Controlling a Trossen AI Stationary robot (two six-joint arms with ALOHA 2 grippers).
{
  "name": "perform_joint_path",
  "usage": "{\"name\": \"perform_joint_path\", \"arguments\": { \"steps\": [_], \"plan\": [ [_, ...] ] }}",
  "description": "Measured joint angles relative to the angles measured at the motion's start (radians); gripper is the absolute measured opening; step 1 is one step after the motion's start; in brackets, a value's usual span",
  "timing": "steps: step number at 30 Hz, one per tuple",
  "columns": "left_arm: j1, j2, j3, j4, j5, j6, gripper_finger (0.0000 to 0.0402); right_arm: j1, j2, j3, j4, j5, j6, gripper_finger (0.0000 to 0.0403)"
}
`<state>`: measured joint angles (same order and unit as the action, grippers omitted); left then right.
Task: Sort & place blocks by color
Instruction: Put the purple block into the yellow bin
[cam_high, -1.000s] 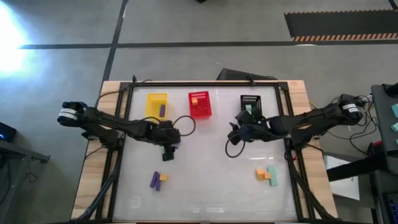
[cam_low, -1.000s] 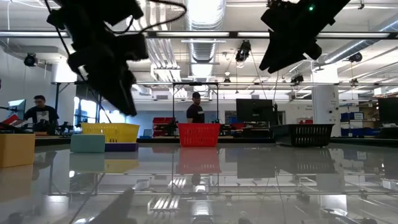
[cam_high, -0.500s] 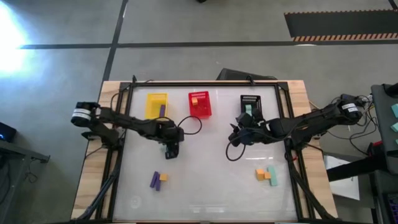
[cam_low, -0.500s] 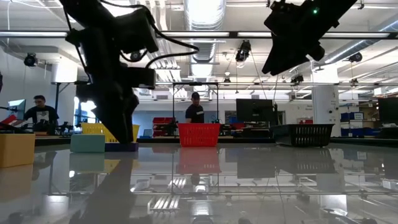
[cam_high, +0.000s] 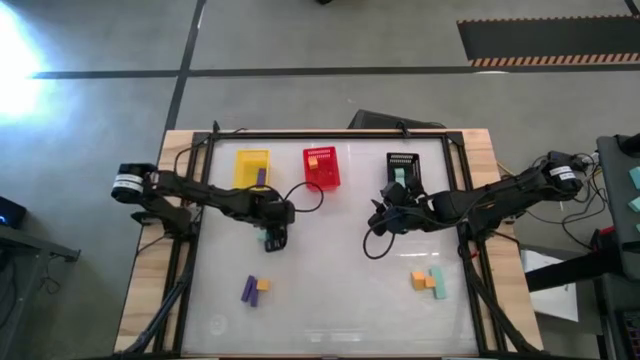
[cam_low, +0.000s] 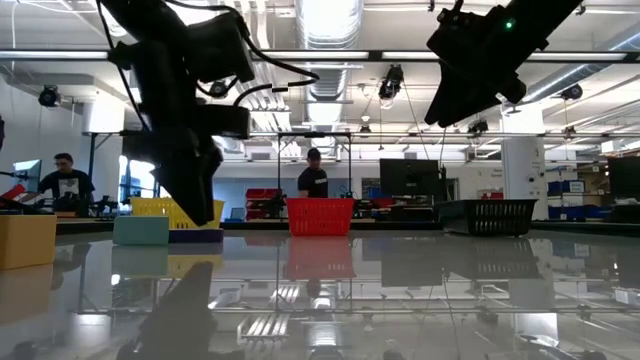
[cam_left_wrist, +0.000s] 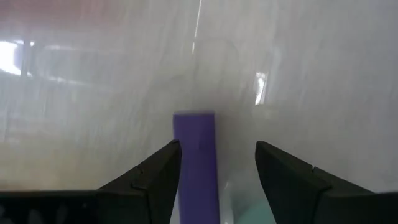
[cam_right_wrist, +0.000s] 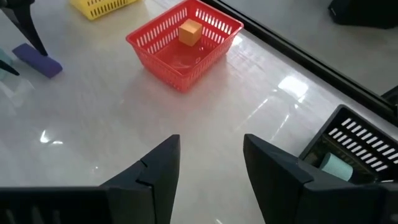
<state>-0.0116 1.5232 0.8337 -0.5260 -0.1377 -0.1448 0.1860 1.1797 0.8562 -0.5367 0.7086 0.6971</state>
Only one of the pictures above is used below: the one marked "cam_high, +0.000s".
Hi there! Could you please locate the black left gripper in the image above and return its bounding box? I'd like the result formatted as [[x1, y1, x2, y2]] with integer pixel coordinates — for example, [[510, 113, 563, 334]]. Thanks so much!
[[247, 192, 297, 253]]

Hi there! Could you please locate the yellow plastic basket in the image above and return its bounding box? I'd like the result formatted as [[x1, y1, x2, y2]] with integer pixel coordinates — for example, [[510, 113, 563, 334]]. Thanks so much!
[[233, 148, 272, 191]]

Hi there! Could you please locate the black hazard striped floor mat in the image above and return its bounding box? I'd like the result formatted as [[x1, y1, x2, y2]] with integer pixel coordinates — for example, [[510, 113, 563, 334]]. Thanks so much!
[[456, 14, 640, 68]]

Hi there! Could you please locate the red plastic basket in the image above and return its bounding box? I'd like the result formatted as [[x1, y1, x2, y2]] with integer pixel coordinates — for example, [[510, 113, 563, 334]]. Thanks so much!
[[302, 146, 342, 193]]

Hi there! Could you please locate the long teal foam block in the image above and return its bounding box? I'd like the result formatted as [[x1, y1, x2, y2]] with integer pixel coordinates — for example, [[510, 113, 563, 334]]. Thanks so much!
[[429, 266, 448, 300]]

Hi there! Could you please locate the black cable bundle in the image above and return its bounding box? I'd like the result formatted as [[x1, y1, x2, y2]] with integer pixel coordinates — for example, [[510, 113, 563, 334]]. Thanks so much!
[[524, 149, 609, 251]]

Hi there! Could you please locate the black table frame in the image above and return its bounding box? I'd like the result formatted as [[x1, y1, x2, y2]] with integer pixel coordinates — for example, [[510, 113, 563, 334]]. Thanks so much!
[[119, 128, 544, 358]]

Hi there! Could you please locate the black device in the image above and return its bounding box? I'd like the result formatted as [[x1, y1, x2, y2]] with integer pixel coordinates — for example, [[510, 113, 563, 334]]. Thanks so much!
[[0, 195, 27, 230]]

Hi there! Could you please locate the black side table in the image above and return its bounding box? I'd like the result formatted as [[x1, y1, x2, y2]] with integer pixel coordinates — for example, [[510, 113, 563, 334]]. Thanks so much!
[[596, 133, 640, 281]]

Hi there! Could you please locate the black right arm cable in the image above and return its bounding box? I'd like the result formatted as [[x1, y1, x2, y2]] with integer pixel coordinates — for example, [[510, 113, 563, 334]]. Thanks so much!
[[362, 219, 397, 261]]

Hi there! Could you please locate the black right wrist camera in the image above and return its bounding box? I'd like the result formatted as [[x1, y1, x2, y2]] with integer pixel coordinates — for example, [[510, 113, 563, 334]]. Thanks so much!
[[382, 181, 411, 205]]

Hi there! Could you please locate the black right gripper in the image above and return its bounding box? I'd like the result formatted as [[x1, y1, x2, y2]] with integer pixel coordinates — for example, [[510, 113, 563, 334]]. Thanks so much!
[[367, 195, 437, 238]]

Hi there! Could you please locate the white paper sheet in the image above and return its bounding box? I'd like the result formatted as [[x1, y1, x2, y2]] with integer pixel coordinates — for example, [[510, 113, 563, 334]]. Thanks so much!
[[519, 248, 580, 323]]

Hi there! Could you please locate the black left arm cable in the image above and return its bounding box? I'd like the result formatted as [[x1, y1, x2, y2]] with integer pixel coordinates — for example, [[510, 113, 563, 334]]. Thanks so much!
[[234, 180, 325, 214]]

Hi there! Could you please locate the black plastic basket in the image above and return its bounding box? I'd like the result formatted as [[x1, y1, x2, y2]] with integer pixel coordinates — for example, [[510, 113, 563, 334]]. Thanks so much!
[[385, 152, 422, 190]]

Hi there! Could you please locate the black monitor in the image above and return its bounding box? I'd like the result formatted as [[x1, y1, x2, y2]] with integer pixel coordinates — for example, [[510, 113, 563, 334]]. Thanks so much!
[[347, 109, 447, 131]]

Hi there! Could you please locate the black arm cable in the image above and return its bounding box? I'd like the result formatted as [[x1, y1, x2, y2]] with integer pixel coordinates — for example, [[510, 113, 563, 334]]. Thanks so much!
[[362, 219, 397, 261], [234, 180, 325, 214]]

